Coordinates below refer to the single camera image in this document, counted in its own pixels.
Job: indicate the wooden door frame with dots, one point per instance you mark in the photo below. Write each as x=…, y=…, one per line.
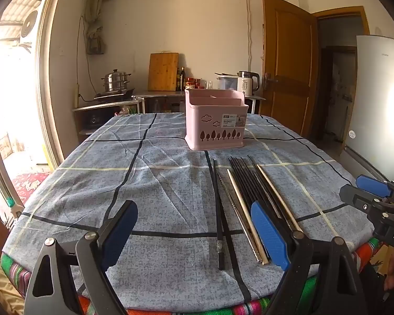
x=343, y=10

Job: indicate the green white plastic item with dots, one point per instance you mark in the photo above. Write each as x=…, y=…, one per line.
x=13, y=206

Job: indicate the metal kitchen shelf unit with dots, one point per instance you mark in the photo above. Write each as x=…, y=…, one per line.
x=164, y=94

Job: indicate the hanging grey cloth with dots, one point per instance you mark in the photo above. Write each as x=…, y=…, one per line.
x=94, y=41

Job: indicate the bundle of plain black chopsticks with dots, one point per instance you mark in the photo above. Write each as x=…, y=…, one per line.
x=246, y=183

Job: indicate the red patterned rug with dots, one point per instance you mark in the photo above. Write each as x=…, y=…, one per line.
x=28, y=187

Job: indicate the blue-grey checked tablecloth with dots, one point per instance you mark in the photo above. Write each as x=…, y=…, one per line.
x=151, y=187

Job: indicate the outdoor fan unit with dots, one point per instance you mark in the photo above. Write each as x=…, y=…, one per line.
x=29, y=24

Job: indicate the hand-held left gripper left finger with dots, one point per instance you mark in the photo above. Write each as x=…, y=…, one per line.
x=121, y=236

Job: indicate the pale wooden chopstick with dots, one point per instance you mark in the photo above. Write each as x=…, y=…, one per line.
x=275, y=193
x=239, y=200

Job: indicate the silver fridge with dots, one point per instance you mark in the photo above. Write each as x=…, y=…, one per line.
x=377, y=105

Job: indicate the clear plastic storage container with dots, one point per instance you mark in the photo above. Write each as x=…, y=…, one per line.
x=226, y=82

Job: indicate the steel steamer pot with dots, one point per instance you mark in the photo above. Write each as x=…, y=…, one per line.
x=116, y=81

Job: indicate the black gas stove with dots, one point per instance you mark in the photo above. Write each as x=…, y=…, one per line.
x=115, y=95

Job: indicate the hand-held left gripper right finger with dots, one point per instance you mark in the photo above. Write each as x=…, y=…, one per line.
x=269, y=233

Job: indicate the wooden cutting board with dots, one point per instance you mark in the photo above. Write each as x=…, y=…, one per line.
x=163, y=72

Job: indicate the black chopstick with silver band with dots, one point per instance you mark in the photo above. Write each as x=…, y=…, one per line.
x=217, y=210

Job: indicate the wooden door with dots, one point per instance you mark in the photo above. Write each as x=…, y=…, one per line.
x=288, y=72

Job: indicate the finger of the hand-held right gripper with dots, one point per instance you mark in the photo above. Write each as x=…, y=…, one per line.
x=357, y=198
x=372, y=185

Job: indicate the low metal shelf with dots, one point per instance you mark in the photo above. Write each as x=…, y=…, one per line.
x=95, y=106

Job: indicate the red jar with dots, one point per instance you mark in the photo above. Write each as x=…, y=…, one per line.
x=190, y=83
x=197, y=84

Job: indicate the wall power strip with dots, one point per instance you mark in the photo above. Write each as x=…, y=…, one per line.
x=76, y=95

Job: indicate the person's right hand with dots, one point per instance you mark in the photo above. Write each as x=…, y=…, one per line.
x=393, y=269

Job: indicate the drinking glass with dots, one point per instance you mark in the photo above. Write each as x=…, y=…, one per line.
x=210, y=85

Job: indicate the dark oil bottle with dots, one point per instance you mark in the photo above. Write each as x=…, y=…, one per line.
x=183, y=80

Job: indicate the pink plastic utensil basket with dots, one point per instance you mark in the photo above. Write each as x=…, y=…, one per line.
x=210, y=121

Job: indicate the white electric kettle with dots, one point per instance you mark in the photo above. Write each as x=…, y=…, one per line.
x=246, y=84

